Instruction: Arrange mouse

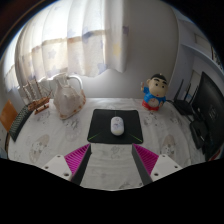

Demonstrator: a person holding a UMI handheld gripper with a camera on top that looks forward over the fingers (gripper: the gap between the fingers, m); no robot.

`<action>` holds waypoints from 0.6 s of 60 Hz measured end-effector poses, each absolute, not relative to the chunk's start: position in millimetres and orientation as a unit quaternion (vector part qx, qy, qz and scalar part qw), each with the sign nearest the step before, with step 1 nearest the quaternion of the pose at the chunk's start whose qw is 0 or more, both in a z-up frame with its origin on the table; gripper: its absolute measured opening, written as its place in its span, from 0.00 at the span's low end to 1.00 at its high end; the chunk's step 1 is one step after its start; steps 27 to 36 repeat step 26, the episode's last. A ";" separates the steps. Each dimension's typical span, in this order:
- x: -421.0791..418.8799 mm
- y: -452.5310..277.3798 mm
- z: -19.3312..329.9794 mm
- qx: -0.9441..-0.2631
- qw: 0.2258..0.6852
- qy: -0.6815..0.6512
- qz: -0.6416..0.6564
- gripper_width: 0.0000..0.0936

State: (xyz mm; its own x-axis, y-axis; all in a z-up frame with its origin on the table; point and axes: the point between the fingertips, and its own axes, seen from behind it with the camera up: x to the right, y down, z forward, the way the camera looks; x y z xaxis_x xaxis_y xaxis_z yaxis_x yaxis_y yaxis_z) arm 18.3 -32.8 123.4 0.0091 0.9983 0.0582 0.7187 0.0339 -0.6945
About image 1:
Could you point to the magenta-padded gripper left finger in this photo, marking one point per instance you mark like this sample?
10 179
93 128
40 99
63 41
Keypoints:
76 159

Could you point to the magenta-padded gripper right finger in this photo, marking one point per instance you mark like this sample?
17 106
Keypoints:
146 159

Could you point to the white cartoon-print computer mouse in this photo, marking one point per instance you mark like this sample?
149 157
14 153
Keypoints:
117 126

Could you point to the black mouse pad green lines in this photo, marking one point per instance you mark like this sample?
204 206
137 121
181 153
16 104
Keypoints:
100 128

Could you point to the white printed tablecloth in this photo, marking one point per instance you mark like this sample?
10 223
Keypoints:
56 136

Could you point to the large white conch shell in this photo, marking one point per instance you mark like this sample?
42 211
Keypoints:
68 100

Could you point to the black router with antennas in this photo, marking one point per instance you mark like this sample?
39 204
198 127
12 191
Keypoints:
183 106

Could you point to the cartoon boy figurine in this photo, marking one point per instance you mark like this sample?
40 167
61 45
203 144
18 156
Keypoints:
154 95

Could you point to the black keyboard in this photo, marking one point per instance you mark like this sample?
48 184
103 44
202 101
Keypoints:
20 122

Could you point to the wooden model sailing ship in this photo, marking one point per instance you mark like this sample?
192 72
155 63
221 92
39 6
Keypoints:
38 103

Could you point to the white radiator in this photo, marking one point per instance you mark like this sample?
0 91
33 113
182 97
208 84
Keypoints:
50 85

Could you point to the black monitor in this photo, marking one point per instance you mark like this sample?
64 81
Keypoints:
211 113

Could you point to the white star-print curtain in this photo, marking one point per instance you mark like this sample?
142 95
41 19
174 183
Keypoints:
73 36

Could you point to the white wall shelf unit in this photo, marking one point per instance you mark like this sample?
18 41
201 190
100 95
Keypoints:
200 46

